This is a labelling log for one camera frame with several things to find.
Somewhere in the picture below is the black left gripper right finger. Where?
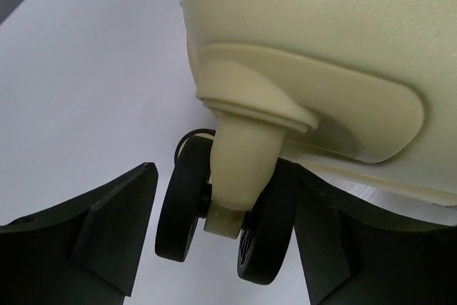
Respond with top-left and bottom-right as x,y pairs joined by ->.
294,166 -> 456,304

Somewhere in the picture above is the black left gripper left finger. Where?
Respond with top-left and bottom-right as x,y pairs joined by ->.
1,162 -> 158,304

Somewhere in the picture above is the yellow suitcase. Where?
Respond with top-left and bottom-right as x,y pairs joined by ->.
155,0 -> 456,284

